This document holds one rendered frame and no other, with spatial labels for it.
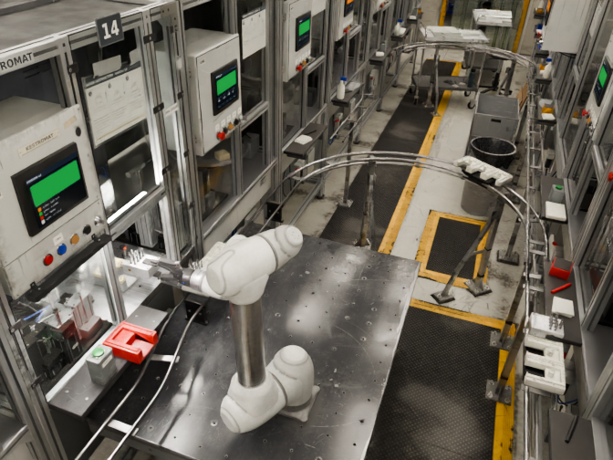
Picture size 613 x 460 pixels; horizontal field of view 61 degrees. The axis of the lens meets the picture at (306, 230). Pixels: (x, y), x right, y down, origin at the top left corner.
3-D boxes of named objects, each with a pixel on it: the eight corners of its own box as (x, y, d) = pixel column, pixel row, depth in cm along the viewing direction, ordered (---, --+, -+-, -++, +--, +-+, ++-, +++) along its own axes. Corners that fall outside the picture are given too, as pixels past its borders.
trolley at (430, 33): (411, 107, 681) (424, 29, 626) (406, 92, 727) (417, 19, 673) (479, 109, 680) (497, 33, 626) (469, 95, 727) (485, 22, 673)
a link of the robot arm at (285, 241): (273, 229, 178) (242, 244, 170) (298, 210, 164) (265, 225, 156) (292, 262, 178) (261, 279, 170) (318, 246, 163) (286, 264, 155)
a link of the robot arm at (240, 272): (288, 415, 196) (242, 451, 183) (261, 391, 206) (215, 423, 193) (282, 244, 156) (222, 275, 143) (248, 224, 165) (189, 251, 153)
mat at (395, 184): (386, 266, 397) (386, 265, 397) (313, 248, 413) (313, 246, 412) (462, 62, 857) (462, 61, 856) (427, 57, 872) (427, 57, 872)
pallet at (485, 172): (451, 172, 358) (454, 159, 353) (464, 167, 366) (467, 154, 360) (496, 194, 335) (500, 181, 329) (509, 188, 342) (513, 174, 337)
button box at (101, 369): (104, 385, 185) (98, 362, 178) (86, 379, 187) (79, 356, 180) (118, 370, 191) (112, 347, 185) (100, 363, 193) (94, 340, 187)
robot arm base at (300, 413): (324, 381, 219) (324, 372, 216) (306, 424, 202) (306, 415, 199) (284, 370, 224) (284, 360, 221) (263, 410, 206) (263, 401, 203)
